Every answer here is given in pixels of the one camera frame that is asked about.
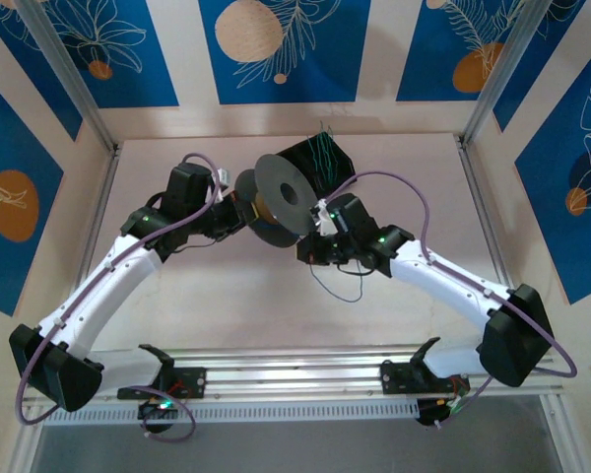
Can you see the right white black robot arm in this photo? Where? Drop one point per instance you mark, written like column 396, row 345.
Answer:
column 448, row 286

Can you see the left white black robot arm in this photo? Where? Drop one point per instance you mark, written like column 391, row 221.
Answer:
column 103, row 281

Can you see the black compartment tray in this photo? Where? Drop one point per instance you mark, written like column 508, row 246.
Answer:
column 342, row 165

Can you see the black electronics module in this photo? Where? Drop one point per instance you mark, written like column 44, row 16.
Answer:
column 152, row 409
column 431, row 414

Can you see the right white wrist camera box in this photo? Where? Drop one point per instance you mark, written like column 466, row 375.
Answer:
column 323, row 219

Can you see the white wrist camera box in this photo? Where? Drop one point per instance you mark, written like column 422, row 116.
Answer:
column 323, row 219
column 225, row 177

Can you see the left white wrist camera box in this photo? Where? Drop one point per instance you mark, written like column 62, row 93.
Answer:
column 225, row 177

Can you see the aluminium table side rail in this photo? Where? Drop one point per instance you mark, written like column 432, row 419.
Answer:
column 479, row 197
column 103, row 197

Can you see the aluminium mounting rail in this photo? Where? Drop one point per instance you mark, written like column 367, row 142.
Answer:
column 295, row 379

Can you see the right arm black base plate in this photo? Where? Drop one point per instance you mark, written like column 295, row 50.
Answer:
column 394, row 379

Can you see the aluminium frame post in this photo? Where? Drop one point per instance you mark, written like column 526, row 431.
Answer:
column 502, row 74
column 71, row 74

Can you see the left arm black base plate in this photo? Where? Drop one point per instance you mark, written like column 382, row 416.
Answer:
column 192, row 382

